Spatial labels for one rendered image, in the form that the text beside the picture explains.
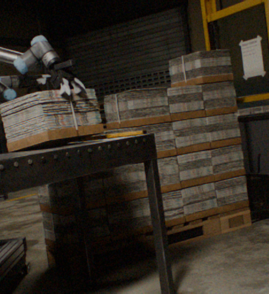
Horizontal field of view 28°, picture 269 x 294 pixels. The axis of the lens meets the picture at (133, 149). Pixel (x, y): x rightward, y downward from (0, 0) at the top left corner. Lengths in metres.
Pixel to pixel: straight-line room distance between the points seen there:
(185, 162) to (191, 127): 0.24
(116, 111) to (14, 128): 1.20
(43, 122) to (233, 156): 1.84
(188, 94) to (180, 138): 0.31
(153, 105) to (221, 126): 0.58
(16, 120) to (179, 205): 1.48
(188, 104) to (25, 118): 1.49
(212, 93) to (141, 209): 0.98
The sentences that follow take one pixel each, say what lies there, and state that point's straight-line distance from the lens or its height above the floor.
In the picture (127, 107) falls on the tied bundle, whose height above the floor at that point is 0.97.
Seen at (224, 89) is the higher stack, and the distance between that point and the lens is 3.85.
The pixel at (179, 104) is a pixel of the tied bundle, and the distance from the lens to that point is 3.60.
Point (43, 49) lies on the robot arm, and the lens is 2.56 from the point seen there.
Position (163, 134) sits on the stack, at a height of 0.76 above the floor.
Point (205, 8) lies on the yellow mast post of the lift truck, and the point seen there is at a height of 1.70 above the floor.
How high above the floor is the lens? 0.87
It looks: 3 degrees down
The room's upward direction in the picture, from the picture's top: 8 degrees counter-clockwise
